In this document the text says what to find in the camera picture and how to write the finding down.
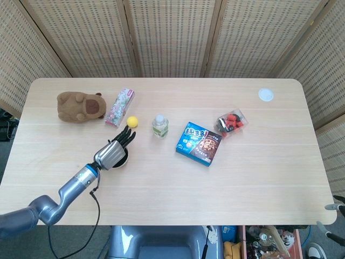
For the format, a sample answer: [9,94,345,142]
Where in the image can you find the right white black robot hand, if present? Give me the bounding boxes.
[316,195,345,243]

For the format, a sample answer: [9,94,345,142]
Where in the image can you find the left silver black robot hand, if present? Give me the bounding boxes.
[93,126,137,171]

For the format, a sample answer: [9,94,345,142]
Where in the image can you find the white bowl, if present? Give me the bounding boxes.
[111,149,130,170]

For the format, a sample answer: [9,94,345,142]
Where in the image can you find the white black rounded object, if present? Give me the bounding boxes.
[306,242,327,259]

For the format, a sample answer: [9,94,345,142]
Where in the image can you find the pink floral carton box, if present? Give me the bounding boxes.
[104,87,135,129]

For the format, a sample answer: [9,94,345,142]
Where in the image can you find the clear bottle green label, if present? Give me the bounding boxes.
[151,114,169,139]

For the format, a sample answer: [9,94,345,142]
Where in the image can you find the brown capybara plush toy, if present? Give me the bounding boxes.
[56,91,108,124]

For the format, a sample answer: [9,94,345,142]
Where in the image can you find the orange crate with clutter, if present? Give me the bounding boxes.
[238,225,302,259]

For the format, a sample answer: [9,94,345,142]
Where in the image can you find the blue cookie box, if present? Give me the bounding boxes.
[175,121,223,167]

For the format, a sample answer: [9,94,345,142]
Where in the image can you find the grey robot torso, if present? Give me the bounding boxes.
[107,225,224,259]

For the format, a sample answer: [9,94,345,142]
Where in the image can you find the blue packet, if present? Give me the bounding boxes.
[221,225,238,243]

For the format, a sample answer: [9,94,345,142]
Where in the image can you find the yellow cloth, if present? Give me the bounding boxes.
[223,241,243,259]

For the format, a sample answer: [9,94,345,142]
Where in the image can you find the clear box red black pieces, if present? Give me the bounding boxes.
[213,108,249,139]

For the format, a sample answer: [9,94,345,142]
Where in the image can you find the woven bamboo folding screen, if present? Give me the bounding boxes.
[0,0,345,195]

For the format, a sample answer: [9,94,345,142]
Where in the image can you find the white round disc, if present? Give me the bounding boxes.
[258,87,275,102]

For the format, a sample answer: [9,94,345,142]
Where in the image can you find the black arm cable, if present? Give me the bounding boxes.
[48,172,101,259]

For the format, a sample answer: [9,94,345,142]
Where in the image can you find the black equipment with cables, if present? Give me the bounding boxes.
[0,107,20,141]

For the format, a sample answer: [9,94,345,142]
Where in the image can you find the white bracket black strap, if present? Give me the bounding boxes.
[203,225,218,259]

